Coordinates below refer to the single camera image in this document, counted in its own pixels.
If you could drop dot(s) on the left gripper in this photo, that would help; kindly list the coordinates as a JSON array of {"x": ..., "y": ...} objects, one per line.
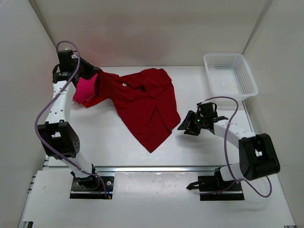
[{"x": 92, "y": 70}]

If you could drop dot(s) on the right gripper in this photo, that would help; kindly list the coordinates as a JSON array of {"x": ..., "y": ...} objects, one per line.
[{"x": 187, "y": 125}]

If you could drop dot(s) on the magenta t shirt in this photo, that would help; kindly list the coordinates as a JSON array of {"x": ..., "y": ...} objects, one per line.
[{"x": 84, "y": 90}]

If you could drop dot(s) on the red t shirt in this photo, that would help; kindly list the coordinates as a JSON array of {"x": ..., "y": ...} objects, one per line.
[{"x": 94, "y": 100}]

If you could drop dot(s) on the dark red clothes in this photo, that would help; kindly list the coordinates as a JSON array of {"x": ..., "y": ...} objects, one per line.
[{"x": 145, "y": 102}]

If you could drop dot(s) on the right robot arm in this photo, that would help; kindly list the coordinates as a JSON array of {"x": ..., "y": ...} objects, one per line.
[{"x": 248, "y": 155}]

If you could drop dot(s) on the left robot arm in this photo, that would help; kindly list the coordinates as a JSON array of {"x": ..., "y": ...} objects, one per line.
[{"x": 56, "y": 134}]

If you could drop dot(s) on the white plastic basket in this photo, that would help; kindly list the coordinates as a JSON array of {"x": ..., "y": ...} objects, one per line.
[{"x": 229, "y": 75}]

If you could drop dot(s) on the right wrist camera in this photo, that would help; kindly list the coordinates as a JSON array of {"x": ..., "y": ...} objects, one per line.
[{"x": 199, "y": 105}]

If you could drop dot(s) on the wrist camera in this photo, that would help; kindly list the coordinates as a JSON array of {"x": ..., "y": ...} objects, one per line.
[
  {"x": 71, "y": 53},
  {"x": 199, "y": 105}
]

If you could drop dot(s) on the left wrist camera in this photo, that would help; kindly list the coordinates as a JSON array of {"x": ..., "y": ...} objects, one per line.
[{"x": 71, "y": 53}]

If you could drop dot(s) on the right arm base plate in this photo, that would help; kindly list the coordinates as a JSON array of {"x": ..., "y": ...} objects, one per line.
[{"x": 213, "y": 189}]

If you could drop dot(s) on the aluminium table rail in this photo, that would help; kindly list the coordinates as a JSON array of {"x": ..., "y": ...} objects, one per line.
[{"x": 156, "y": 168}]

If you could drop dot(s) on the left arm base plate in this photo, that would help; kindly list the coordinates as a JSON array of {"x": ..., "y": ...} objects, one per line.
[{"x": 92, "y": 188}]

